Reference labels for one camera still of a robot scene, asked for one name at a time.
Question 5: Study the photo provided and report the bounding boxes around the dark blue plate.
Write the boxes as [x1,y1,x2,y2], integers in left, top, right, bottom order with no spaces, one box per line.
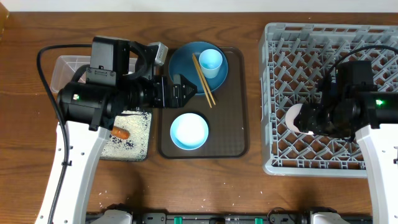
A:
[169,42,228,95]

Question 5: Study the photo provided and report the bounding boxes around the pink plastic cup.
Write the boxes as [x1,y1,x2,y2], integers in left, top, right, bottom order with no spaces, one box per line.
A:
[285,103,313,135]

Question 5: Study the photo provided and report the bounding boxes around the light blue plastic cup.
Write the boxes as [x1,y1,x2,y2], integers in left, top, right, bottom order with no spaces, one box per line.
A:
[199,49,223,78]

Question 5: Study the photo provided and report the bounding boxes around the light blue bowl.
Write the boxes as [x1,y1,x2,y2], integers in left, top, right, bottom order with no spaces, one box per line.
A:
[170,113,210,151]

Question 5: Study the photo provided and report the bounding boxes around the orange carrot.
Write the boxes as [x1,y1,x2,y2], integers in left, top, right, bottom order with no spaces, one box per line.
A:
[111,126,130,139]

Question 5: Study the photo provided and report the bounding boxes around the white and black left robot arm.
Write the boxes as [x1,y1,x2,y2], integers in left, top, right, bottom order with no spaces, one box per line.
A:
[37,36,197,223]

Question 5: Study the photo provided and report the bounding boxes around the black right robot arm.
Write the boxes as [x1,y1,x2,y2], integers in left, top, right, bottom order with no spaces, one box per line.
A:
[285,61,397,223]

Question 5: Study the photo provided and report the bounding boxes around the grey dishwasher rack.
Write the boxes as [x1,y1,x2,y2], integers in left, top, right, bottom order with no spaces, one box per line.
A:
[259,23,397,178]

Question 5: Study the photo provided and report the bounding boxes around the brown plastic serving tray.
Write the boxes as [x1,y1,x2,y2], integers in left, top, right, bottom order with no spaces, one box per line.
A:
[157,47,249,159]

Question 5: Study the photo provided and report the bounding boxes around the black plastic bin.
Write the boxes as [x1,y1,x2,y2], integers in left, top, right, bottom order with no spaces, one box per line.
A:
[99,108,153,162]

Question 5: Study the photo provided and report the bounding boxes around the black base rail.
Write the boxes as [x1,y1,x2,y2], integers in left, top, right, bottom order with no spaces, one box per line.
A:
[83,204,379,224]

